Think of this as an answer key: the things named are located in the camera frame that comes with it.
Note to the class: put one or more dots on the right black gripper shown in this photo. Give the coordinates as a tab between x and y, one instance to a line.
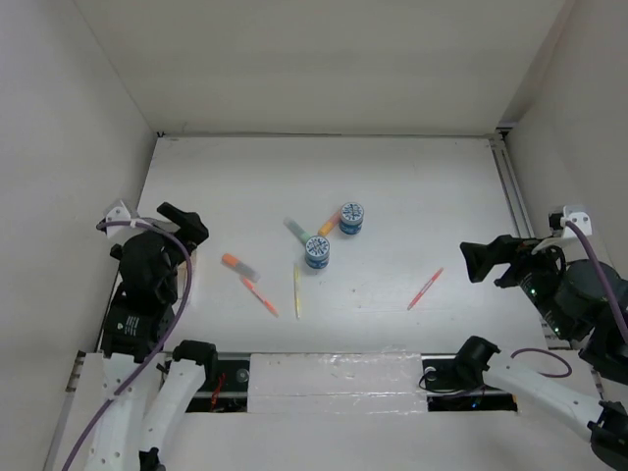
481	256

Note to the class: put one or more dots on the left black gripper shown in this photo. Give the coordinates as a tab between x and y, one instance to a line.
191	229

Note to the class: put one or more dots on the orange highlighter clear cap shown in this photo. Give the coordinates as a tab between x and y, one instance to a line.
240	267

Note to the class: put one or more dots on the green highlighter marker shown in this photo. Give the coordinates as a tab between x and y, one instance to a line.
301	234

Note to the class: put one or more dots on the orange thin pen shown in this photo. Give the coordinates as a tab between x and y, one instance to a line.
259	296

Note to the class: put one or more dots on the blue paint jar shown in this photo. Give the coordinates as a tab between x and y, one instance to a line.
317	252
351	218

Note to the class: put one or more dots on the yellow orange highlighter marker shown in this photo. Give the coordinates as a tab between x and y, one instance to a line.
330	224

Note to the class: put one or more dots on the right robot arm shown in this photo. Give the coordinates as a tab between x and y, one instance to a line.
583	300

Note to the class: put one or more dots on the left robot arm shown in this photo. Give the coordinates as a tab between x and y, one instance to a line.
131	430

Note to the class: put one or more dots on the pink thin pen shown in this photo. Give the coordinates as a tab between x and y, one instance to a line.
424	289

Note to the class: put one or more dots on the yellow thin pen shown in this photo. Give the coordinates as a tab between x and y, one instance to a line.
296	291

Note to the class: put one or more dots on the aluminium rail right side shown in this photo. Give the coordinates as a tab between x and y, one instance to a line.
513	195

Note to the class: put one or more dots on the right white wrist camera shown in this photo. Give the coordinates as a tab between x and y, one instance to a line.
561	220

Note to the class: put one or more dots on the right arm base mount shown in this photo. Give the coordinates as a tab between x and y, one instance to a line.
447	392

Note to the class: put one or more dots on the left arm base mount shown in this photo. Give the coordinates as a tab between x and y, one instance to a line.
227	390

